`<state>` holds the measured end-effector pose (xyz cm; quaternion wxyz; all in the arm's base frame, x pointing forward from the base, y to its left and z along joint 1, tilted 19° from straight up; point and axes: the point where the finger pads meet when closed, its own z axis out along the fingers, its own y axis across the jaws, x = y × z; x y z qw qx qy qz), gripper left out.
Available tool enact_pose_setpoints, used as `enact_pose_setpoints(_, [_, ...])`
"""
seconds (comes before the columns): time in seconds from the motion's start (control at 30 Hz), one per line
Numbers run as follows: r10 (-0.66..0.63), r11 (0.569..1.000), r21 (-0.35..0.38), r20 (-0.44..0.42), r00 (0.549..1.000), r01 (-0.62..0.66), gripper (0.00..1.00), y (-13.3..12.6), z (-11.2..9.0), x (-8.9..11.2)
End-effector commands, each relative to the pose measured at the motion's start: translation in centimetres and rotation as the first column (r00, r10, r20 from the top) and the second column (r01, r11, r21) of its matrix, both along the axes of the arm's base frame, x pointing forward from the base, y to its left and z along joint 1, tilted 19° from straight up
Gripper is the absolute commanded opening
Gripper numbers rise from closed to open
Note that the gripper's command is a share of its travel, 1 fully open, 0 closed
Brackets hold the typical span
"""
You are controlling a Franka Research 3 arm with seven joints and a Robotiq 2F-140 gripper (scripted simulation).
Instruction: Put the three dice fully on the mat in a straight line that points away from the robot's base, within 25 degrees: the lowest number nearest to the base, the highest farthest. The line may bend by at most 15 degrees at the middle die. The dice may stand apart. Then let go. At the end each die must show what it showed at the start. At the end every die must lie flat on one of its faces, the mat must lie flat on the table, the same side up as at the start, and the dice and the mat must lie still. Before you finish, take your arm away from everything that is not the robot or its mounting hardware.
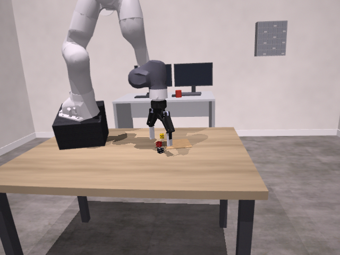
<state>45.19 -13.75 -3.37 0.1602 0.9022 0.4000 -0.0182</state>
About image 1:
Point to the black die with white pips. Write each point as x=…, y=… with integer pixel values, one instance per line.
x=160, y=150

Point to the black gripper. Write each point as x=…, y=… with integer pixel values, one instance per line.
x=157, y=111

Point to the tan textured mat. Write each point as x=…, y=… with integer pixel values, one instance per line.
x=178, y=143

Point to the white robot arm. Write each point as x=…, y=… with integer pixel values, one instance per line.
x=81, y=104

